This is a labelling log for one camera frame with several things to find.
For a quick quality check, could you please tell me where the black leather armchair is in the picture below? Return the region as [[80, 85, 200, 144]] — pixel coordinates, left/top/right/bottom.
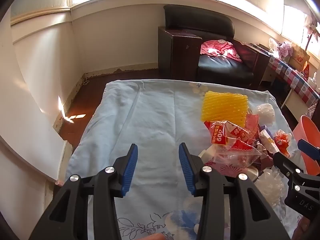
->
[[158, 4, 269, 89]]

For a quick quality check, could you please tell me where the pink plastic basin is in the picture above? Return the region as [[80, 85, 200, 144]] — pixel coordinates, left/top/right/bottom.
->
[[292, 115, 320, 176]]

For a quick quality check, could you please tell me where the red and white snack wrapper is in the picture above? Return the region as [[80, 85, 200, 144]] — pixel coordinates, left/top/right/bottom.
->
[[209, 120, 250, 146]]

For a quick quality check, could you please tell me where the white foam fruit net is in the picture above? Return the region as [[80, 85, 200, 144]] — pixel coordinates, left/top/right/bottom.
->
[[257, 104, 275, 126]]

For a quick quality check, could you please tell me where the clear plastic bag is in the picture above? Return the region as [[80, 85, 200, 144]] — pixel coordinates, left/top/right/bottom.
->
[[269, 37, 281, 53], [212, 140, 262, 168]]

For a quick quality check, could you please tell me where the red checkered fabric bundle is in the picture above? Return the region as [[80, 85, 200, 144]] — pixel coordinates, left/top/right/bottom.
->
[[279, 42, 293, 58]]

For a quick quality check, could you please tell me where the light blue floral blanket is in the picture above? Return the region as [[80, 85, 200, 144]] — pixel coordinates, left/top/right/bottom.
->
[[65, 79, 310, 240]]

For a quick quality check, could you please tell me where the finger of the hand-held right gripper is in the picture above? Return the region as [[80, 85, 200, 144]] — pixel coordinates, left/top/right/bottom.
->
[[297, 139, 320, 161], [273, 152, 309, 183]]

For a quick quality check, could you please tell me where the red paper carton piece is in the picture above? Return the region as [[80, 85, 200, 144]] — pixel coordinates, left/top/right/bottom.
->
[[246, 114, 261, 140]]

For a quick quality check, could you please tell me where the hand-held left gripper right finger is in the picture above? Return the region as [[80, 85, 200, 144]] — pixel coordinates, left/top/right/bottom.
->
[[178, 142, 292, 240]]

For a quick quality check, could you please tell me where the checkered tablecloth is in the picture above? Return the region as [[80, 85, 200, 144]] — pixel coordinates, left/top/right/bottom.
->
[[267, 56, 320, 107]]

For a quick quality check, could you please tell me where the red patterned cloth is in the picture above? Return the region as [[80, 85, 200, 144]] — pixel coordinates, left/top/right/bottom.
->
[[201, 40, 242, 63]]

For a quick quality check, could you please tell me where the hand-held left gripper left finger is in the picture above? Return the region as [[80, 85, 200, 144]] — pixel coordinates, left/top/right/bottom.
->
[[29, 144, 138, 240]]

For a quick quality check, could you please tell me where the white side table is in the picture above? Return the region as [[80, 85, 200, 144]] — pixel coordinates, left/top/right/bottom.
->
[[260, 55, 320, 120]]

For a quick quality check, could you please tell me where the clear plastic bag on table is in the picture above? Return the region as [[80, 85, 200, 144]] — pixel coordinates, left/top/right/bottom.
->
[[269, 37, 281, 53]]

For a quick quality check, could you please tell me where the yellow foam fruit net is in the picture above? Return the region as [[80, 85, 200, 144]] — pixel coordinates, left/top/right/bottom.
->
[[202, 91, 248, 127]]

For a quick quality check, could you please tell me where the crinkled clear plastic wrap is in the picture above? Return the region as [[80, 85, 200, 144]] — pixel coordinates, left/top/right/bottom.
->
[[255, 167, 286, 206]]

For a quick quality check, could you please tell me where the pink patterned bowl lid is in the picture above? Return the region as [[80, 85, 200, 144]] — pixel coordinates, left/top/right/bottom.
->
[[220, 162, 259, 183]]

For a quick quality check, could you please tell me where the white packet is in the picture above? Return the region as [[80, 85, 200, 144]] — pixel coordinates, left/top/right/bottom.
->
[[259, 130, 280, 155]]

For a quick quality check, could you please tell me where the orange snack wrapper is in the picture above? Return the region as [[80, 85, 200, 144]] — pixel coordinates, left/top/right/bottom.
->
[[274, 129, 293, 158]]

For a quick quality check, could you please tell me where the cloth-covered floor stand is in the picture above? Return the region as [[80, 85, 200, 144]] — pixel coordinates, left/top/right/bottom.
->
[[303, 14, 320, 52]]

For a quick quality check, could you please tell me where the brown cardboard box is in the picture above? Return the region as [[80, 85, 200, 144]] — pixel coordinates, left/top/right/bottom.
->
[[289, 46, 310, 72]]

